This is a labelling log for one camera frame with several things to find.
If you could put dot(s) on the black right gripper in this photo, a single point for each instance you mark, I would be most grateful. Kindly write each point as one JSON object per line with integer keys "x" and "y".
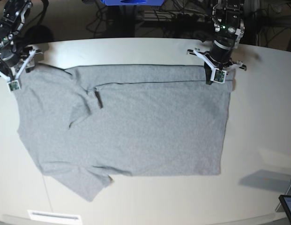
{"x": 14, "y": 60}

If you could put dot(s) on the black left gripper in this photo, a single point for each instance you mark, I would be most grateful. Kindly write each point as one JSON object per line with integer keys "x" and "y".
{"x": 220, "y": 54}

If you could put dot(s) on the grey T-shirt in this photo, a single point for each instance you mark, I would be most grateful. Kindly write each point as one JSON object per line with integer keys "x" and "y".
{"x": 84, "y": 124}

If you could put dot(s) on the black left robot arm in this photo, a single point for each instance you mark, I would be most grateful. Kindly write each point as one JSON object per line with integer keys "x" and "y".
{"x": 230, "y": 28}

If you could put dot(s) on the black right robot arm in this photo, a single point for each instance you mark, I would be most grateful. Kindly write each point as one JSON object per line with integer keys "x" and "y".
{"x": 11, "y": 23}

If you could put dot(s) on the white label strip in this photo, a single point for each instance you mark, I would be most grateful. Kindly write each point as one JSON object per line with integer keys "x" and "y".
{"x": 50, "y": 214}

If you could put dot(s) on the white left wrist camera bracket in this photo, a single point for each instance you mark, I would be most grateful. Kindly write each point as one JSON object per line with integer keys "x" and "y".
{"x": 216, "y": 68}

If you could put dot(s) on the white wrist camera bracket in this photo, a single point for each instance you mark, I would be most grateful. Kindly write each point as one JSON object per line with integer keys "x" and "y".
{"x": 12, "y": 78}
{"x": 216, "y": 68}

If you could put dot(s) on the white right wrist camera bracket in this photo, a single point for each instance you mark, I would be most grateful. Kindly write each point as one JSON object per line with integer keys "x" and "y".
{"x": 12, "y": 78}

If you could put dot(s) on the tablet with dark frame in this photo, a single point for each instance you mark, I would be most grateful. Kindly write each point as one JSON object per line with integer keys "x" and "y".
{"x": 285, "y": 201}

